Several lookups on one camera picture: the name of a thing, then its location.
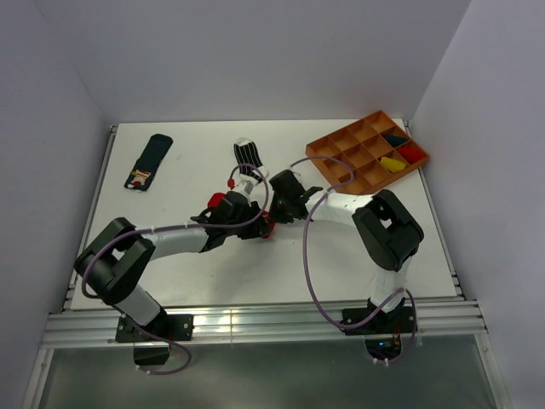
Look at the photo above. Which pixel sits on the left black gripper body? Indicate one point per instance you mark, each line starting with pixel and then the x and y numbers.
pixel 249 214

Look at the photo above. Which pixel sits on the orange compartment tray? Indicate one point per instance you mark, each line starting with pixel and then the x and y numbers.
pixel 349 157

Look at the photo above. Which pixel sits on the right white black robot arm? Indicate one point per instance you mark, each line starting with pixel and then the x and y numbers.
pixel 390 234

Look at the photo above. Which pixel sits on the black white striped sock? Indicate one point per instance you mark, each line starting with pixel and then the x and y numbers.
pixel 249 160

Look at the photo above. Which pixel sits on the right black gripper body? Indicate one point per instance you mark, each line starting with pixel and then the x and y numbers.
pixel 279 211

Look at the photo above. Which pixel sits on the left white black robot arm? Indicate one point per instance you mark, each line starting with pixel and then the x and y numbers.
pixel 113 263

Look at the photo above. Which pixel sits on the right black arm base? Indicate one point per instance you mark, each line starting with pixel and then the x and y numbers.
pixel 400 320

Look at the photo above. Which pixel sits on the red rolled sock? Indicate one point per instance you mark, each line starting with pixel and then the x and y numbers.
pixel 410 154

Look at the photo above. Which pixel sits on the yellow rolled sock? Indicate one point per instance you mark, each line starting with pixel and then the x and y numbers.
pixel 392 165

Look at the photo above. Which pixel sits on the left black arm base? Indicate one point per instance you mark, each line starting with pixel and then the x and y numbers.
pixel 156 342

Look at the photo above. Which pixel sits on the red Christmas sock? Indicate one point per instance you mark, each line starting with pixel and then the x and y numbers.
pixel 233 208

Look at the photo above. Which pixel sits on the dark green rolled sock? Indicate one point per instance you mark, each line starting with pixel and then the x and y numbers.
pixel 394 140

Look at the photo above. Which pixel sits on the navy patterned sock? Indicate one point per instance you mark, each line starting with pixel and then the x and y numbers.
pixel 146 166

